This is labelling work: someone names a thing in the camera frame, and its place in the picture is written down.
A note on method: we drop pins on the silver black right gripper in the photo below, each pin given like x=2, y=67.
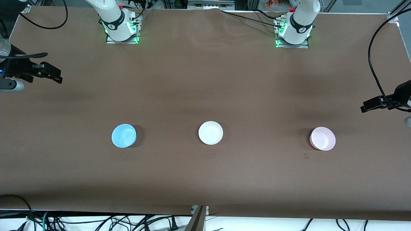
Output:
x=15, y=66

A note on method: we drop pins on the brown table cover sheet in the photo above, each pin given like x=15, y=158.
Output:
x=205, y=80

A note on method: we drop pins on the aluminium rail unit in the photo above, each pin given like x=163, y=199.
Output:
x=210, y=4

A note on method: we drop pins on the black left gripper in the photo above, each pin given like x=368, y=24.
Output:
x=402, y=93

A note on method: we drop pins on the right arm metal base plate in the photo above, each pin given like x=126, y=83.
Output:
x=122, y=42

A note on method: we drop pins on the aluminium extrusion beam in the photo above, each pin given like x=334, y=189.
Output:
x=401, y=8

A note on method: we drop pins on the orange background object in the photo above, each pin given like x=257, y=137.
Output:
x=271, y=3

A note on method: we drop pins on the white bowl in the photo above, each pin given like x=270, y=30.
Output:
x=210, y=132

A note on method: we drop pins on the light blue bowl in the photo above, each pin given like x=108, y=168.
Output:
x=123, y=135

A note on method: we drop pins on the pink bowl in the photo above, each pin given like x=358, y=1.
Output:
x=322, y=138

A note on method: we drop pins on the silver corner bracket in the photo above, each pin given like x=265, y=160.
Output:
x=393, y=16
x=25, y=9

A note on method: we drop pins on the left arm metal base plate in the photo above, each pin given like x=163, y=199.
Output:
x=292, y=46

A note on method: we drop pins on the black power plug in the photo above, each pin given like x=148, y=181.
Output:
x=174, y=223

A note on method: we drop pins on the aluminium frame post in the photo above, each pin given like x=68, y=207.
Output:
x=197, y=221

